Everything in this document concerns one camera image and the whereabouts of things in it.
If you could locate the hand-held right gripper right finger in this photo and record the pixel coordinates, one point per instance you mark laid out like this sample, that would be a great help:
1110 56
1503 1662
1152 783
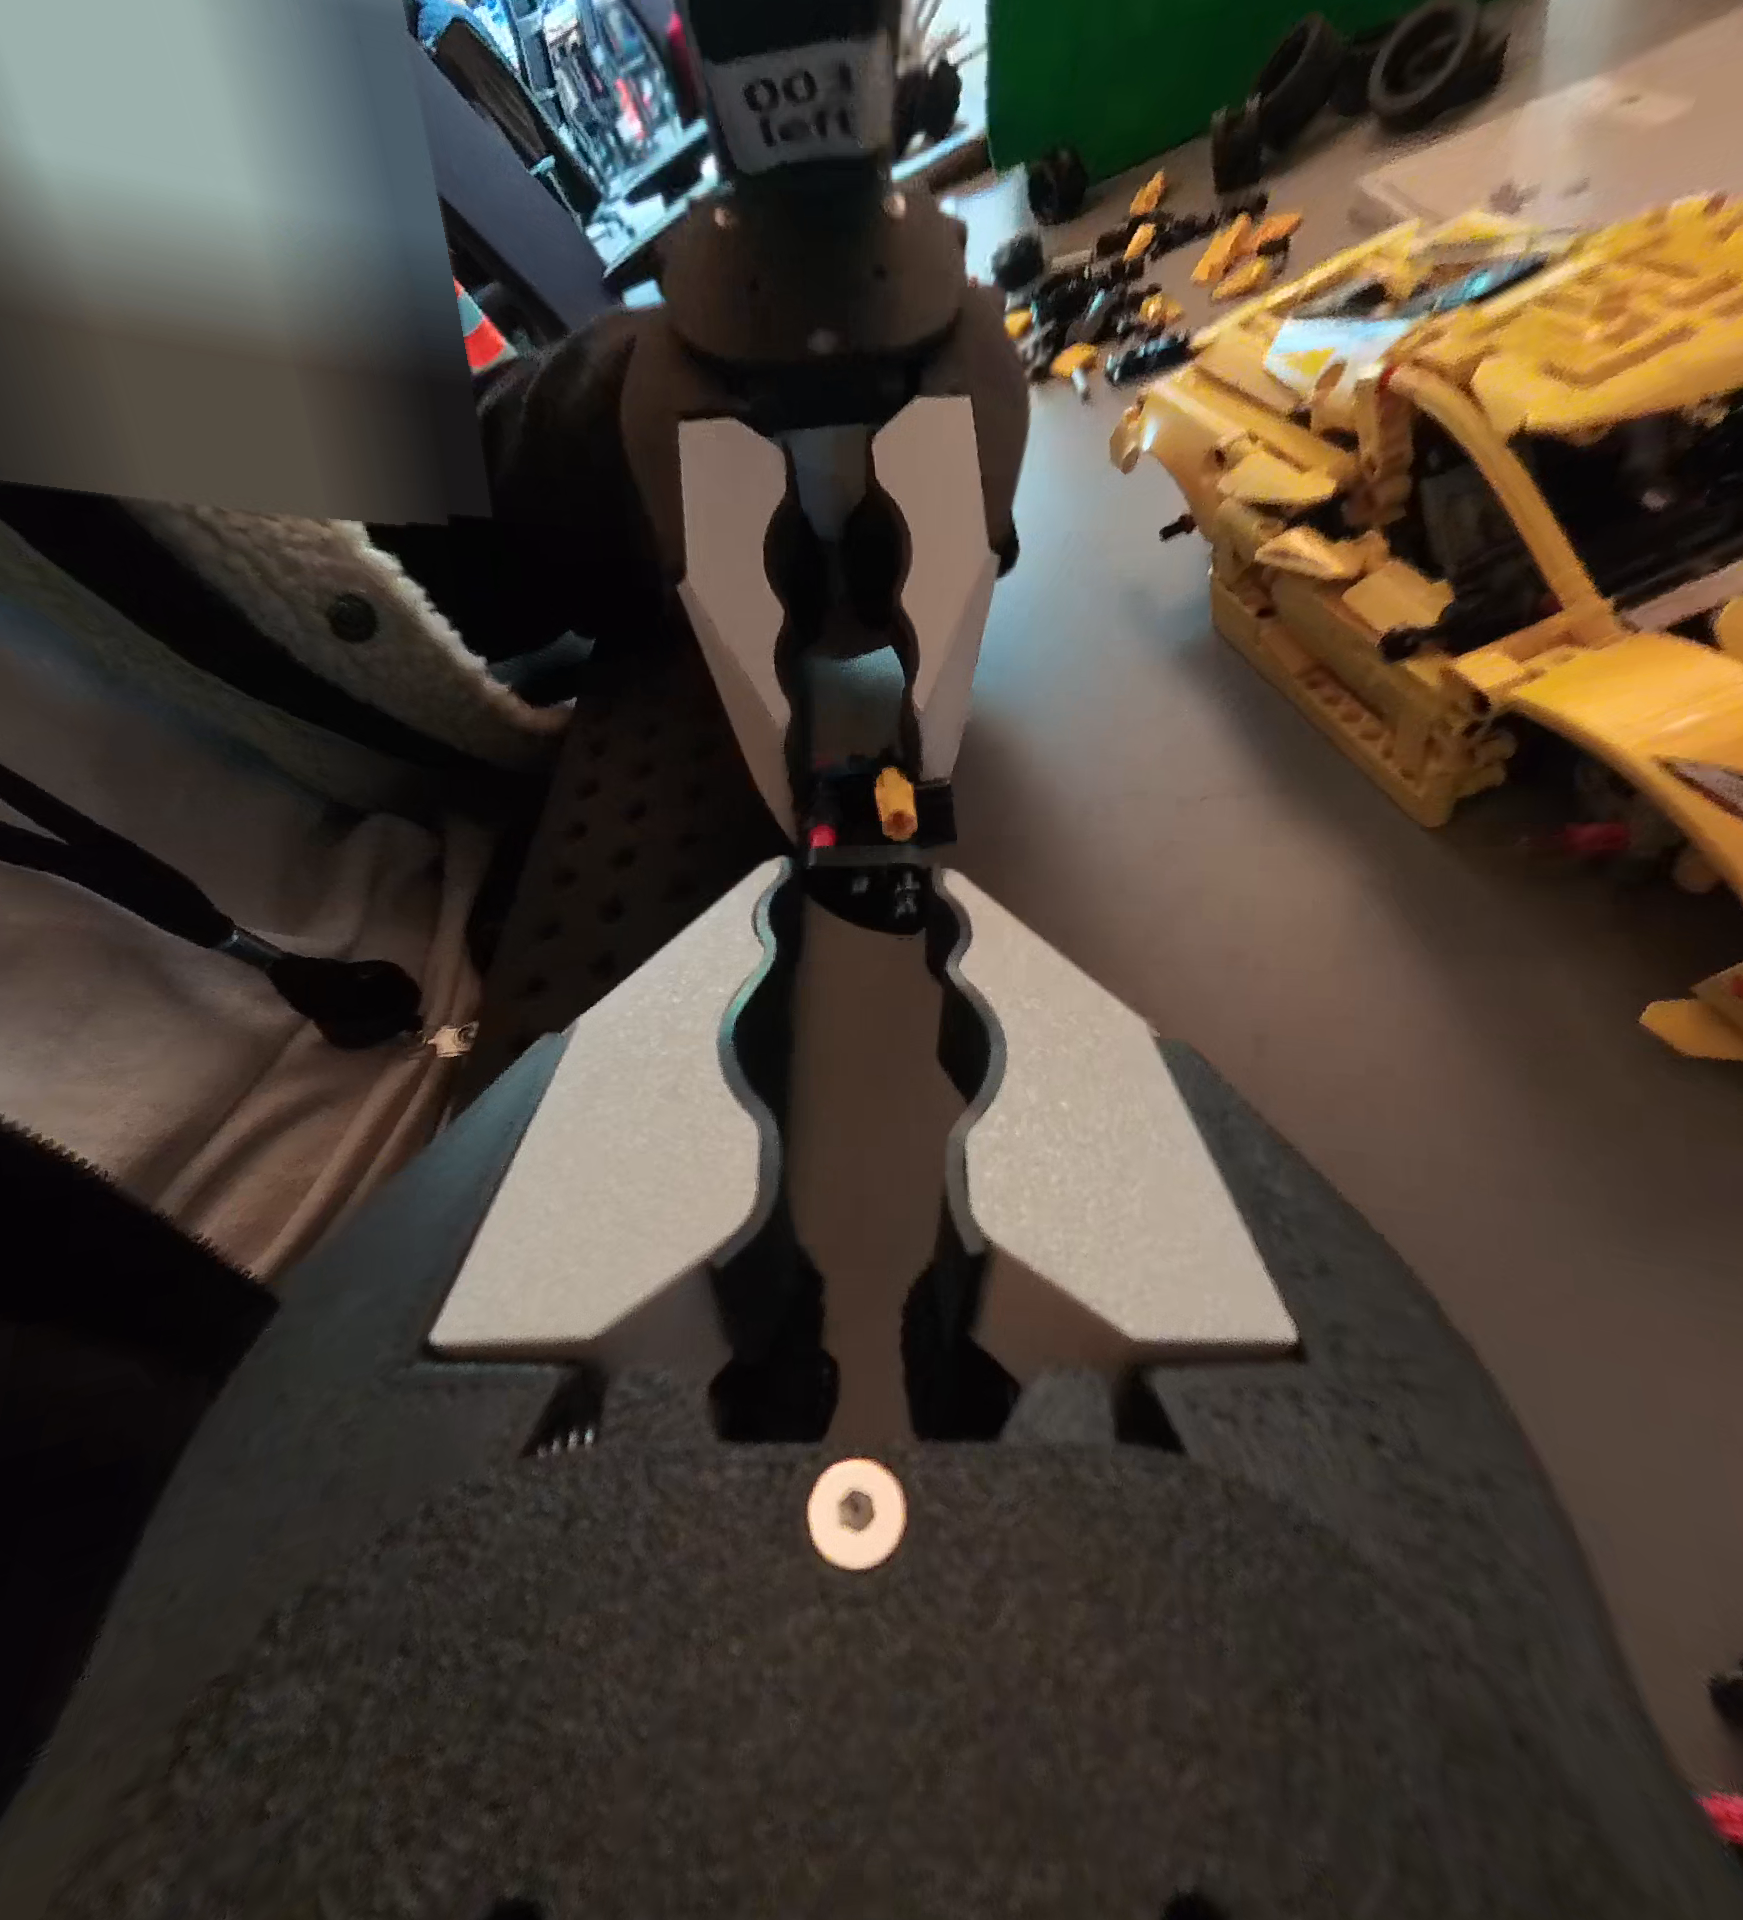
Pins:
1110 1182

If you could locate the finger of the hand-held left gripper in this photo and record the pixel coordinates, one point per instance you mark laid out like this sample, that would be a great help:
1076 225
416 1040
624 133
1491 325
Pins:
949 525
722 538

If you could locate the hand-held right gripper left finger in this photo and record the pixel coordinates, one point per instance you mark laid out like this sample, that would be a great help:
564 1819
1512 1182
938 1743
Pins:
614 1182

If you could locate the yellow black toy connector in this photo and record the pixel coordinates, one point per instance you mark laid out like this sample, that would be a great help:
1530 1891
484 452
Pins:
891 801

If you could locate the red black toy axle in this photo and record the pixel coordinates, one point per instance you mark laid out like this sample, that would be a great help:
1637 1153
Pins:
822 835

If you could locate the person's left forearm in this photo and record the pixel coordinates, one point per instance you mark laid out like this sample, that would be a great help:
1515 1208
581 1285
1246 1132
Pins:
553 476

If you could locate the person's black trouser leg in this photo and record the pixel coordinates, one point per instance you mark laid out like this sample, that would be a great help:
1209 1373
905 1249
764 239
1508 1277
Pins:
632 839

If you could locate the pile of yellow black toy pieces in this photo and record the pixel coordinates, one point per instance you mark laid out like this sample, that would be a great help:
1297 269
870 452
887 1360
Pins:
1152 283

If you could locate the dark office chair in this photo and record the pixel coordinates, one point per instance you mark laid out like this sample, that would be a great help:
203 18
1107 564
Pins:
495 199

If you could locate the green plastic bin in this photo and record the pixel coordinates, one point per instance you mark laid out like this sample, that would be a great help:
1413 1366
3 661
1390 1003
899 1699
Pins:
1152 75

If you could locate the yellow toy brick car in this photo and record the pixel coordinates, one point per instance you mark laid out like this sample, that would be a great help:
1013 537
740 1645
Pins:
1558 604

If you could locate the open instruction booklet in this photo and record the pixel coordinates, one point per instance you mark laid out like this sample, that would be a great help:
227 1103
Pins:
1594 133

